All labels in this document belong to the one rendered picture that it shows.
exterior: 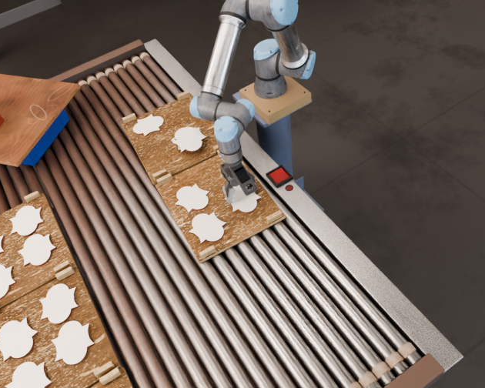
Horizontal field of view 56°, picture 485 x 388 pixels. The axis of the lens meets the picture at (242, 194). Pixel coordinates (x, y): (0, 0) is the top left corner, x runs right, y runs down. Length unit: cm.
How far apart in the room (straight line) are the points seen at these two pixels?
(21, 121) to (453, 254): 226
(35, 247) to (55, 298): 24
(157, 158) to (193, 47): 237
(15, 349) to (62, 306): 18
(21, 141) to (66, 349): 93
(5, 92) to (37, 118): 29
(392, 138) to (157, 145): 178
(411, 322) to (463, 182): 169
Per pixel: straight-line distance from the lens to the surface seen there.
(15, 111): 229
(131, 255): 170
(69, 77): 252
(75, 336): 160
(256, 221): 165
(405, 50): 401
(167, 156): 193
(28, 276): 180
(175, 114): 210
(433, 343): 151
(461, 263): 275
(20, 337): 169
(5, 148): 213
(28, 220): 194
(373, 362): 145
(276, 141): 228
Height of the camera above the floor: 229
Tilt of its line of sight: 52 degrees down
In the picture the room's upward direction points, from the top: 11 degrees counter-clockwise
